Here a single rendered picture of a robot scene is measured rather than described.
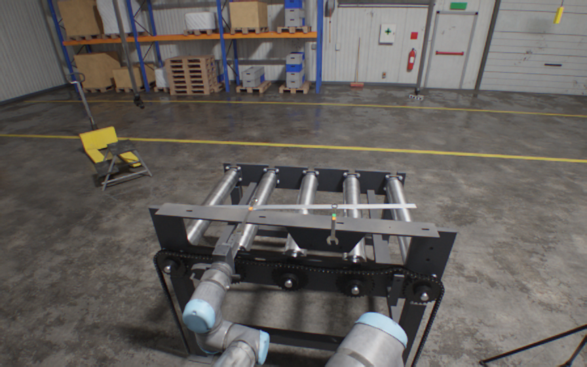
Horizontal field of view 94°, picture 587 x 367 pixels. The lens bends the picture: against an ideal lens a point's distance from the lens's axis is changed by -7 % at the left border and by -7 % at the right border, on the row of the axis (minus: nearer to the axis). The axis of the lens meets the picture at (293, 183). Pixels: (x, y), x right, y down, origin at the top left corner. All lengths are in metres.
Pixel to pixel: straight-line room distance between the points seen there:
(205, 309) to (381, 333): 0.47
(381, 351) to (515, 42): 10.79
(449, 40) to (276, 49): 5.21
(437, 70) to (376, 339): 10.02
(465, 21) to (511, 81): 2.39
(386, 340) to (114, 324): 2.22
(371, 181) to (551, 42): 9.92
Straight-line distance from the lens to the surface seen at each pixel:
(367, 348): 0.68
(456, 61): 10.60
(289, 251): 1.49
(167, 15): 11.50
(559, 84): 12.11
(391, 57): 10.18
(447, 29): 10.41
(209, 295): 0.92
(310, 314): 2.36
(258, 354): 0.95
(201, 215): 1.31
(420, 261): 1.40
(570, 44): 11.96
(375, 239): 1.78
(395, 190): 2.02
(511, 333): 2.69
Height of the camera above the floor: 1.90
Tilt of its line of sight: 29 degrees down
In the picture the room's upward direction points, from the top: 1 degrees counter-clockwise
